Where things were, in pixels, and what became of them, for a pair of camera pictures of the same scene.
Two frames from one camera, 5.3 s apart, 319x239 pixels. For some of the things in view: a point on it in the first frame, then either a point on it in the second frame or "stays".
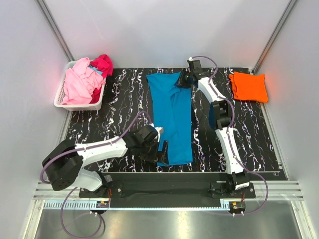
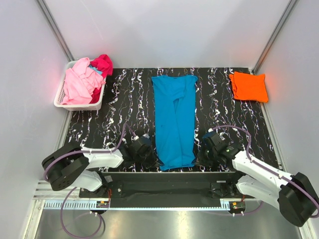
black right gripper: [180, 81] -> [200, 160]
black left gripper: [158, 156] -> [153, 161]
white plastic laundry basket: [59, 95] stays
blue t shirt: [172, 107] stays
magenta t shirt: [104, 65] stays
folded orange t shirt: [249, 86] stays
